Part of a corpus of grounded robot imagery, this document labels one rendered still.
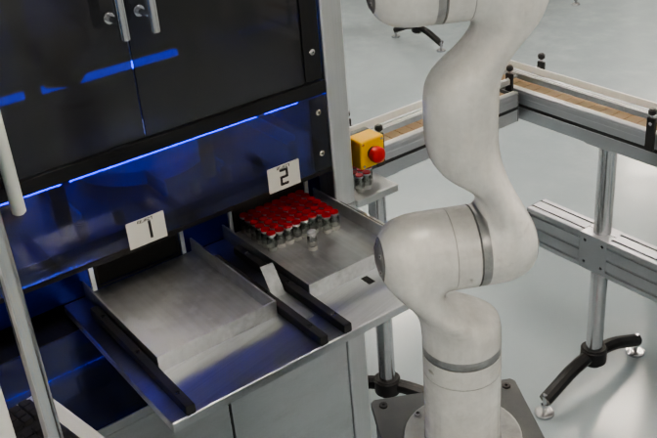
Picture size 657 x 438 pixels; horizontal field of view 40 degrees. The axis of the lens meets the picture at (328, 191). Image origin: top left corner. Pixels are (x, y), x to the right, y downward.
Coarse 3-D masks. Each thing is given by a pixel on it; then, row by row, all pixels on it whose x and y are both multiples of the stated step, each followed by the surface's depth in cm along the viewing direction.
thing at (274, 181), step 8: (296, 160) 202; (272, 168) 199; (280, 168) 200; (288, 168) 201; (296, 168) 203; (272, 176) 199; (280, 176) 201; (288, 176) 202; (296, 176) 204; (272, 184) 200; (280, 184) 201; (288, 184) 203; (272, 192) 201
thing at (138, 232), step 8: (152, 216) 184; (160, 216) 185; (128, 224) 181; (136, 224) 182; (144, 224) 183; (152, 224) 184; (160, 224) 186; (128, 232) 182; (136, 232) 183; (144, 232) 184; (160, 232) 186; (128, 240) 182; (136, 240) 183; (144, 240) 184; (152, 240) 186
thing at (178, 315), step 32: (192, 256) 200; (128, 288) 191; (160, 288) 190; (192, 288) 189; (224, 288) 188; (256, 288) 181; (128, 320) 180; (160, 320) 180; (192, 320) 179; (224, 320) 178; (256, 320) 175; (160, 352) 170; (192, 352) 168
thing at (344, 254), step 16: (320, 192) 216; (336, 208) 212; (352, 208) 208; (352, 224) 208; (368, 224) 204; (240, 240) 200; (304, 240) 203; (320, 240) 203; (336, 240) 202; (352, 240) 202; (368, 240) 201; (272, 256) 198; (288, 256) 197; (304, 256) 197; (320, 256) 196; (336, 256) 196; (352, 256) 195; (368, 256) 189; (288, 272) 186; (304, 272) 191; (320, 272) 191; (336, 272) 184; (352, 272) 187; (304, 288) 183; (320, 288) 183
